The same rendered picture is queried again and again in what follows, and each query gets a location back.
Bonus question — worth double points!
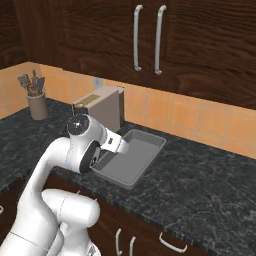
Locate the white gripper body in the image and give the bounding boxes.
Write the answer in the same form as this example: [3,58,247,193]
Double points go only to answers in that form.
[111,136,131,156]

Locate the grey baking tray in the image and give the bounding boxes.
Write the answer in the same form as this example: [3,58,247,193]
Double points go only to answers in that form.
[91,128,168,191]

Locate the dark wood lower cupboard door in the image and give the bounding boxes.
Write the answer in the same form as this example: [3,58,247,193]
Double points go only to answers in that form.
[124,219,158,256]
[87,196,127,256]

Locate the dark wood cupboard door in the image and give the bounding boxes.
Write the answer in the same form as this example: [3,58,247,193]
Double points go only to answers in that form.
[87,196,127,256]
[57,0,150,88]
[124,219,158,256]
[147,0,256,111]

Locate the beige utensil pot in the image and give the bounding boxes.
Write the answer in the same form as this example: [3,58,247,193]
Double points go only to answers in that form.
[26,92,50,121]

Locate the wooden spoon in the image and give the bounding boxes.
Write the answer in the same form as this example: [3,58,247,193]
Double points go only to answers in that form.
[29,69,39,96]

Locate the dark wood upper cupboard door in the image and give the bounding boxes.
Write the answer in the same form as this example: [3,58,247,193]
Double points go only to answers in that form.
[147,0,256,111]
[57,0,150,88]

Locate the grey slotted spatula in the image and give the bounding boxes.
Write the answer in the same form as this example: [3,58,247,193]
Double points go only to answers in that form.
[17,74,32,92]

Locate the dark wood drawer front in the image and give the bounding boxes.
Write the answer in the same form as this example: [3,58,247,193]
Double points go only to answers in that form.
[153,229,214,256]

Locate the dark wood lower cupboard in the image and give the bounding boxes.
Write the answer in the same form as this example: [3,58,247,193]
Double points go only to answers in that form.
[0,178,33,244]

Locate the dark wood corner cupboard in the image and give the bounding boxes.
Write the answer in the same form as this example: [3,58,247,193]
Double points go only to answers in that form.
[0,0,61,70]

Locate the white wall socket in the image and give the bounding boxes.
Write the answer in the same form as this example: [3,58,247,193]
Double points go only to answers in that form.
[92,76,104,89]

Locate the silver drawer handle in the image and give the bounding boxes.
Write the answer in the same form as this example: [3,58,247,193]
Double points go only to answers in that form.
[158,231,189,254]

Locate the silver upper cupboard handle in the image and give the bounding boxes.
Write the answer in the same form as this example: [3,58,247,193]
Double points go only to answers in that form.
[132,4,144,72]
[153,4,168,76]

